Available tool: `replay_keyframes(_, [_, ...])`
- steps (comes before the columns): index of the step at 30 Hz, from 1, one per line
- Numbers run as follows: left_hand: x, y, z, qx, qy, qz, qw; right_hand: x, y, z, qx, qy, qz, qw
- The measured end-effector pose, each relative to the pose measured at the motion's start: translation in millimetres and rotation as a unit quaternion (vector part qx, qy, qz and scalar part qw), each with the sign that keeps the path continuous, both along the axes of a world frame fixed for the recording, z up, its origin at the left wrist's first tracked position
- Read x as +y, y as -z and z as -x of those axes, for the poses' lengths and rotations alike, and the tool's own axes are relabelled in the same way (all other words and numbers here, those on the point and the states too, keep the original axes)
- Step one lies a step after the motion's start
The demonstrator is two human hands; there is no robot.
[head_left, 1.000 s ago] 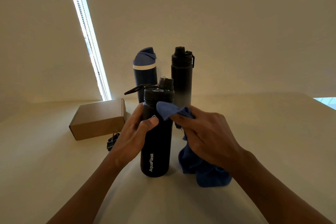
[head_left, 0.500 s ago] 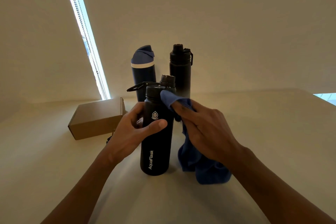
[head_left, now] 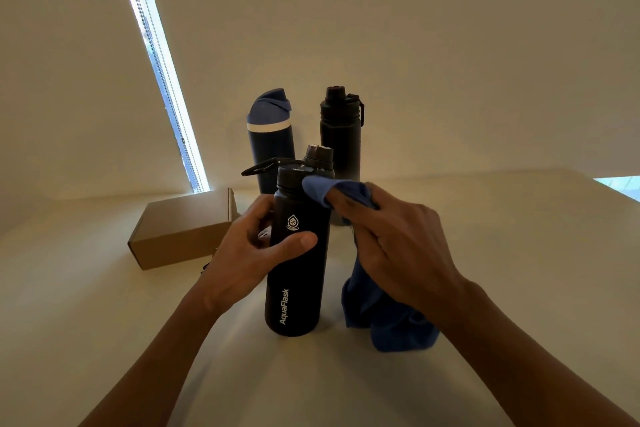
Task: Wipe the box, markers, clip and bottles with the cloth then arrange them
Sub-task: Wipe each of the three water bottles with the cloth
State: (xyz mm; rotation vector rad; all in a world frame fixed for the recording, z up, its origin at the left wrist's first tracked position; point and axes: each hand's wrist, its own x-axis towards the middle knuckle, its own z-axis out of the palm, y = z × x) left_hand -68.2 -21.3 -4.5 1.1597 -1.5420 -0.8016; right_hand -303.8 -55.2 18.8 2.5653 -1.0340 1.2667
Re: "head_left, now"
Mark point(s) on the blue cloth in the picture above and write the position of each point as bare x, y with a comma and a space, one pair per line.
390, 326

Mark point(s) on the brown paper box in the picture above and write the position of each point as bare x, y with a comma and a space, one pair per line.
180, 226

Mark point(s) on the navy bottle with blue lid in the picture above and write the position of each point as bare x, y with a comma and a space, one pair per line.
270, 141

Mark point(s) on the black grey gradient bottle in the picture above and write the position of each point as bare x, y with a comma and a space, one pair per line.
340, 131

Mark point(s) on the person's left hand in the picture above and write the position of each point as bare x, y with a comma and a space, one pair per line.
235, 266

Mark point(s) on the person's right hand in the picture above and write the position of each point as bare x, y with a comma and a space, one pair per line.
405, 261

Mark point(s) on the person's left forearm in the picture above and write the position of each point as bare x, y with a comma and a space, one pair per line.
145, 376

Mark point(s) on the bright side window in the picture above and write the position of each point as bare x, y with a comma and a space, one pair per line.
620, 185

